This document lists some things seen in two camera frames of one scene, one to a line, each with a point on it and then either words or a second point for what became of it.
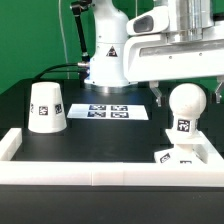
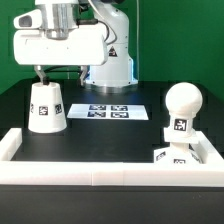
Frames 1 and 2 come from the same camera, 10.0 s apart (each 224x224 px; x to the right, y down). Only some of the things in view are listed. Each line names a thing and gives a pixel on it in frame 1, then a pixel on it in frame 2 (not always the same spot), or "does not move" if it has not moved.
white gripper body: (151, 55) to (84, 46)
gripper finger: (154, 87) to (41, 73)
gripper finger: (219, 88) to (83, 69)
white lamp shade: (46, 111) does not move
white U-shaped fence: (108, 173) does not move
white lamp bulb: (187, 101) does not move
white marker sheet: (108, 111) does not move
